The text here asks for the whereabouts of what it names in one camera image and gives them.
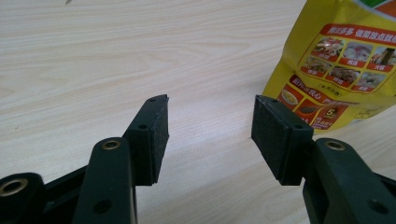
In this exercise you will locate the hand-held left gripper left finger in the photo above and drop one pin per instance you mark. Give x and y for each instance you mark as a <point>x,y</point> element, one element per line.
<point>149,140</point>

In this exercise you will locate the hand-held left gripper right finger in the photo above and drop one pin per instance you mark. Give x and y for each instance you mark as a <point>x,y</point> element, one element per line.
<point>277,140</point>

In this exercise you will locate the yellow seasoning bag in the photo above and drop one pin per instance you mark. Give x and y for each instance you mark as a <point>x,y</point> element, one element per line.
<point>311,46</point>

